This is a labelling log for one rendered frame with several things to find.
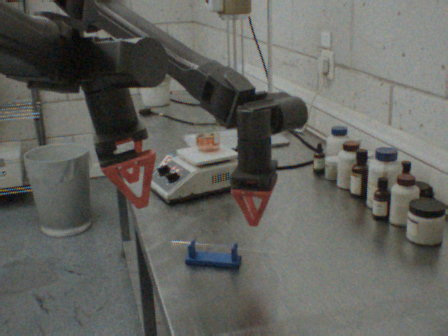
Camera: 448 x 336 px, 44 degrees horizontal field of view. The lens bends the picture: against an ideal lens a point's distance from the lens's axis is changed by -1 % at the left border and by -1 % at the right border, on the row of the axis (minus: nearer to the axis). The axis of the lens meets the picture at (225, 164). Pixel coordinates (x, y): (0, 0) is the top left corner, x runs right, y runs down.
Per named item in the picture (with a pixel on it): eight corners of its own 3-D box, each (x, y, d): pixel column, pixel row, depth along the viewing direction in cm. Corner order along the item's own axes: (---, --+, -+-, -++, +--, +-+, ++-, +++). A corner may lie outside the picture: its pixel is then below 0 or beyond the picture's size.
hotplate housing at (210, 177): (168, 205, 128) (166, 172, 125) (147, 188, 139) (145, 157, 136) (251, 186, 138) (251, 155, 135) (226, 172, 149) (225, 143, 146)
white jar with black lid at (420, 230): (440, 232, 110) (444, 198, 108) (444, 247, 104) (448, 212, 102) (405, 229, 112) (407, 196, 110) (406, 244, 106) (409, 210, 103)
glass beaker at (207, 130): (221, 147, 141) (220, 114, 139) (221, 155, 135) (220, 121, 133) (193, 148, 141) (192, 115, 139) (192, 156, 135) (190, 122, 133)
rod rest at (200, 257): (184, 263, 102) (183, 246, 101) (189, 255, 105) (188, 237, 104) (238, 268, 99) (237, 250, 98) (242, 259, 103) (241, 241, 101)
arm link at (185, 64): (61, 19, 111) (66, -33, 104) (84, 13, 115) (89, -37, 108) (223, 134, 96) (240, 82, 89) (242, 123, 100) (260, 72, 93)
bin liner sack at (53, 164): (33, 242, 280) (21, 165, 267) (36, 217, 310) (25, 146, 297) (100, 233, 288) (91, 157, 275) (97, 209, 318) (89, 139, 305)
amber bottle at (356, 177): (365, 191, 133) (367, 146, 129) (372, 197, 128) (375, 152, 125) (347, 192, 132) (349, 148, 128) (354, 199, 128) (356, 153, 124)
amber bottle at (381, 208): (377, 211, 121) (379, 175, 118) (391, 215, 119) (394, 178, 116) (369, 216, 118) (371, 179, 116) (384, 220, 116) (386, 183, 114)
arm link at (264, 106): (229, 101, 91) (251, 107, 87) (261, 95, 95) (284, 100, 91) (230, 142, 94) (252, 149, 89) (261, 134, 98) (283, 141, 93)
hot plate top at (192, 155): (195, 166, 129) (195, 162, 129) (175, 153, 139) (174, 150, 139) (240, 157, 135) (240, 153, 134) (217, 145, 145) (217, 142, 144)
